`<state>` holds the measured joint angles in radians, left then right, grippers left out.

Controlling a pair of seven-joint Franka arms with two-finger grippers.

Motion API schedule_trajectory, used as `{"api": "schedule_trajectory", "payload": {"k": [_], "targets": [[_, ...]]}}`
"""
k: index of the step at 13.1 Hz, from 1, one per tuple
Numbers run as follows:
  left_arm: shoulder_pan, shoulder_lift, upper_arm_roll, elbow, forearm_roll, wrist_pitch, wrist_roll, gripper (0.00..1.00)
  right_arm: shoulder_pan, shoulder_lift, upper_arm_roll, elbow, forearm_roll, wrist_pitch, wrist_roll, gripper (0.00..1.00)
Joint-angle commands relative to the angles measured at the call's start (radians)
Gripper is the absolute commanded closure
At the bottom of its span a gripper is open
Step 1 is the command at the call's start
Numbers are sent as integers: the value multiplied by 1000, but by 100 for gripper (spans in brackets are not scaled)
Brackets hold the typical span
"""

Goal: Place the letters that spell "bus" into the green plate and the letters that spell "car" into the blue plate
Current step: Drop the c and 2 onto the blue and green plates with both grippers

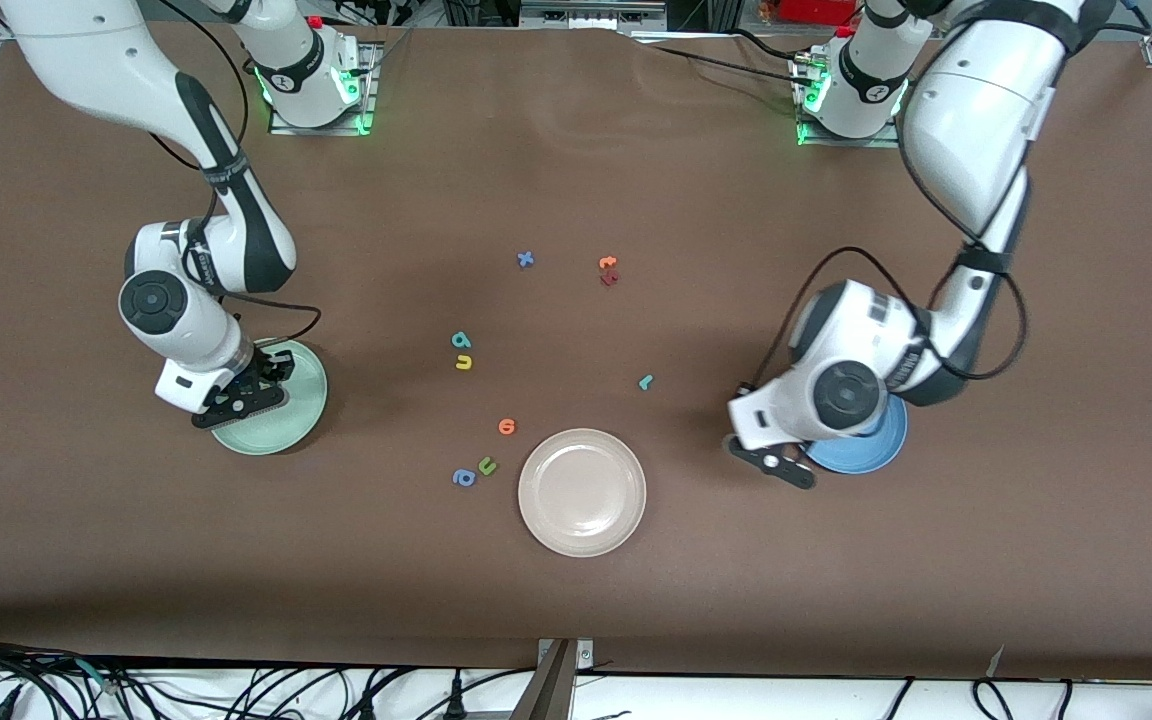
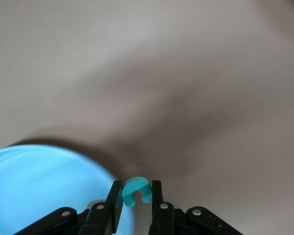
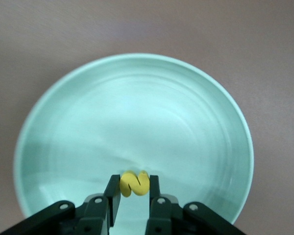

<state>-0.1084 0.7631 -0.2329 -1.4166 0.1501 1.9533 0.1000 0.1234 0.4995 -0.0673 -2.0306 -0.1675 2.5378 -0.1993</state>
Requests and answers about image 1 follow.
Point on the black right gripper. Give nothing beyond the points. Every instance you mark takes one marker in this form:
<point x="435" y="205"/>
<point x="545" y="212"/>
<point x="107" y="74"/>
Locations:
<point x="263" y="369"/>

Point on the teal foam letter a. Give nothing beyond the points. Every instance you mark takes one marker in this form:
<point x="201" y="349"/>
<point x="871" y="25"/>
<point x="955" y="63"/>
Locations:
<point x="461" y="340"/>

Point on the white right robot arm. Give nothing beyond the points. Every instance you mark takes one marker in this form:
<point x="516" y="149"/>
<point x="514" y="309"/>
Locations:
<point x="196" y="330"/>

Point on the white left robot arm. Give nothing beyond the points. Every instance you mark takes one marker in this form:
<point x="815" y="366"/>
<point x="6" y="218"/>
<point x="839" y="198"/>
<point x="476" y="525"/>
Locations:
<point x="976" y="110"/>

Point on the green plate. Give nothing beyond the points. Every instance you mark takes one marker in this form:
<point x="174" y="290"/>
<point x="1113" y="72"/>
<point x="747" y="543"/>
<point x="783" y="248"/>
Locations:
<point x="286" y="428"/>

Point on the blue foam letter a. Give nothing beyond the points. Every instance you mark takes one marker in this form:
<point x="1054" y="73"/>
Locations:
<point x="464" y="478"/>

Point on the green foam letter u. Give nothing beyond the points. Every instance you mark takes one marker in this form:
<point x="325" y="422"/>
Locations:
<point x="487" y="467"/>

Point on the beige plate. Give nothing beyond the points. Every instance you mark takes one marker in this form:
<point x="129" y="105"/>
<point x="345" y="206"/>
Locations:
<point x="582" y="492"/>

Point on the brown table cover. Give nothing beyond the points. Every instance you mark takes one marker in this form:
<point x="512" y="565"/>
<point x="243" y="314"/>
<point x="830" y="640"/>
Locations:
<point x="576" y="600"/>

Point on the aluminium profile beam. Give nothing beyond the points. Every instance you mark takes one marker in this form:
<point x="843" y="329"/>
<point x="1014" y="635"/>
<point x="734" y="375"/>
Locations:
<point x="548" y="690"/>

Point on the small metal mounting plate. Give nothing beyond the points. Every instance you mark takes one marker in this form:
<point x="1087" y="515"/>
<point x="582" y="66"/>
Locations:
<point x="585" y="655"/>

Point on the blue plate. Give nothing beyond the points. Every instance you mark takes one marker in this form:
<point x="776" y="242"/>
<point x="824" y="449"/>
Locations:
<point x="876" y="457"/>

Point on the red box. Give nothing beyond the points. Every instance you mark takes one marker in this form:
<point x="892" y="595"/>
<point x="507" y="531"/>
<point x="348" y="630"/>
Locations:
<point x="816" y="10"/>

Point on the grey paper tab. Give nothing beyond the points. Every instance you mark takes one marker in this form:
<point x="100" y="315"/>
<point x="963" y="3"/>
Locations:
<point x="995" y="660"/>

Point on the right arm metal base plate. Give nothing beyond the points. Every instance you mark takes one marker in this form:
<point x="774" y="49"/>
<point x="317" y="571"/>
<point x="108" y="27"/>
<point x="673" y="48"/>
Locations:
<point x="321" y="130"/>

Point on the grey metal frame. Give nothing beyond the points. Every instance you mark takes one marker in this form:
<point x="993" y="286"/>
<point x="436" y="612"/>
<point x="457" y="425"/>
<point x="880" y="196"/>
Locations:
<point x="591" y="14"/>

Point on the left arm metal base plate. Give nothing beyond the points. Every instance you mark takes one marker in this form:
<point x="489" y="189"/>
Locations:
<point x="846" y="142"/>

